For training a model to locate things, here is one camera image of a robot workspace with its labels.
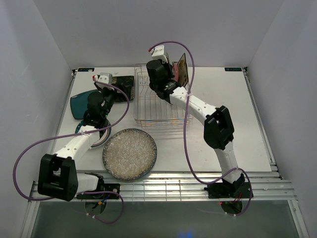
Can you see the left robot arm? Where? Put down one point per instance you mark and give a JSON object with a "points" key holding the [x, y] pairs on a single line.
{"points": [[58, 177]]}

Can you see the left blue table label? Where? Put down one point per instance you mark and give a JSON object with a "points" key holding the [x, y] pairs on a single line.
{"points": [[86, 69]]}

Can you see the cream flower square plate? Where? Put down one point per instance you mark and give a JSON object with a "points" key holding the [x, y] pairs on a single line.
{"points": [[183, 77]]}

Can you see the teal square plate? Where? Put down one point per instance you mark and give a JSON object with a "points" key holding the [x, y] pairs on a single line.
{"points": [[78, 104]]}

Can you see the large speckled round plate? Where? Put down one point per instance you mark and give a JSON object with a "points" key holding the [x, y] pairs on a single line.
{"points": [[129, 154]]}

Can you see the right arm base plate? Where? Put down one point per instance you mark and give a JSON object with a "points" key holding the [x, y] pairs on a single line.
{"points": [[222, 190]]}

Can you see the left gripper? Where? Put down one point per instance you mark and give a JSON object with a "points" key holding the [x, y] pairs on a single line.
{"points": [[104, 90]]}

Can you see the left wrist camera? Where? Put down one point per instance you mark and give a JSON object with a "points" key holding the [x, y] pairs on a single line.
{"points": [[103, 80]]}

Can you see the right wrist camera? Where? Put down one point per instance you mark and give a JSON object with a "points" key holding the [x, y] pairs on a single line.
{"points": [[158, 53]]}

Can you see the pink polka dot plate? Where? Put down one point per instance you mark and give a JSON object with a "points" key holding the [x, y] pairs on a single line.
{"points": [[175, 72]]}

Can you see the wire dish rack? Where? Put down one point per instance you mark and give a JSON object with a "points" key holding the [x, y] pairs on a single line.
{"points": [[149, 109]]}

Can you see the black floral square plate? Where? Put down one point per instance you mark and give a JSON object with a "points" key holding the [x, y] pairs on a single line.
{"points": [[126, 84]]}

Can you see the white plate green rim left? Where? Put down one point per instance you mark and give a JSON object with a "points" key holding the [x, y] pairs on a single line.
{"points": [[104, 135]]}

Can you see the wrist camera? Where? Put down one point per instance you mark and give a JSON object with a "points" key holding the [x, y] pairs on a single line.
{"points": [[103, 80], [158, 53]]}

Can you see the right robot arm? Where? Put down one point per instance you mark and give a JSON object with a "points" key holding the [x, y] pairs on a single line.
{"points": [[218, 130]]}

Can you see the mint green flower plate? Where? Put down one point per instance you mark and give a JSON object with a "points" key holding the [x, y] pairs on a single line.
{"points": [[168, 58]]}

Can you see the blue table label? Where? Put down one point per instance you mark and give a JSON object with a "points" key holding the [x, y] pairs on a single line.
{"points": [[233, 69], [86, 69]]}

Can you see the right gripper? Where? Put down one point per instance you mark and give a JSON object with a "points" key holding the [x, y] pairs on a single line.
{"points": [[169, 67]]}

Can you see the right blue table label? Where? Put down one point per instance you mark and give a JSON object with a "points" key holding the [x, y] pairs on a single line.
{"points": [[233, 69]]}

